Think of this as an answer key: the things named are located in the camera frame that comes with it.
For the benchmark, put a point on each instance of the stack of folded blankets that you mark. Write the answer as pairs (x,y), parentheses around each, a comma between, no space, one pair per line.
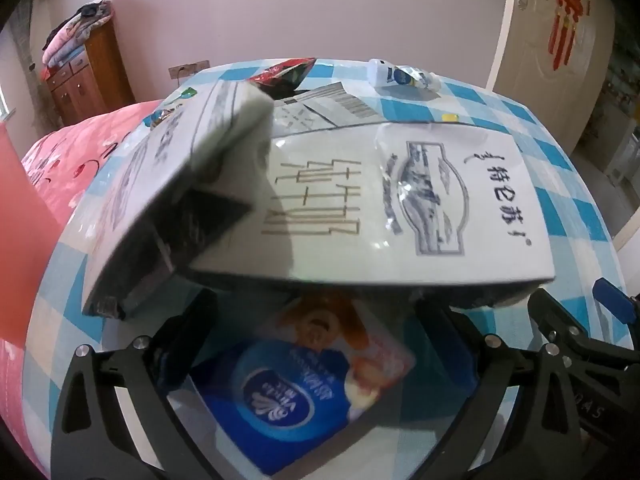
(75,30)

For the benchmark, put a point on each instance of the cream door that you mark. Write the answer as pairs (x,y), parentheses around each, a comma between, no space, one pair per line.
(530,50)

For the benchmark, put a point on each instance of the white cardboard box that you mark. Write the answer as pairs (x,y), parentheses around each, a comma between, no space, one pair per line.
(350,210)

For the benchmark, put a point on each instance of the orange snack packet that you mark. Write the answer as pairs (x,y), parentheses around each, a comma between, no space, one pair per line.
(325,330)

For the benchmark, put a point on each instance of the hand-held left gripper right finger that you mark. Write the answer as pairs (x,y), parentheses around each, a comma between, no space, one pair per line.
(440,325)

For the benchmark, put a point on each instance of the red snack wrapper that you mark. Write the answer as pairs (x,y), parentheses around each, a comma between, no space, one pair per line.
(280,72)

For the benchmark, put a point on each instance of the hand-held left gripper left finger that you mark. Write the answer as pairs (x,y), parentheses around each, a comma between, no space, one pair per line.
(190,330)

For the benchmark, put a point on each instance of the orange red board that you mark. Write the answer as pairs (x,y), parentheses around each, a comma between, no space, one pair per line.
(25,240)

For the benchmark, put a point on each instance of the blue white checkered tablecloth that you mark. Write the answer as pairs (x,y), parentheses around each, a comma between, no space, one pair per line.
(560,200)

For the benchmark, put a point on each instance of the wall socket strip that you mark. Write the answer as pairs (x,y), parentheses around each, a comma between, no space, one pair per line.
(190,68)

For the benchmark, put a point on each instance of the blue tissue packet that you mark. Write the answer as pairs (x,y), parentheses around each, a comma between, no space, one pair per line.
(270,400)

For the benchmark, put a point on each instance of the red door decoration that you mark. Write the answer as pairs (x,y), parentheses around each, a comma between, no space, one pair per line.
(570,5)

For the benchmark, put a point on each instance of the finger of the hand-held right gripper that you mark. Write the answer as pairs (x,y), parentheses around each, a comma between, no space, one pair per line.
(612,302)
(555,317)

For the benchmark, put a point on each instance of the pink heart print blanket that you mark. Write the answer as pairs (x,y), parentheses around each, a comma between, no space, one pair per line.
(65,170)

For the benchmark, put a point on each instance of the white squeeze pouch blue label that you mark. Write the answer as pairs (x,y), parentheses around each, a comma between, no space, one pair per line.
(400,76)

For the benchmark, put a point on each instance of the brown wooden cabinet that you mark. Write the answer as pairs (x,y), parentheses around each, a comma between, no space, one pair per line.
(95,80)

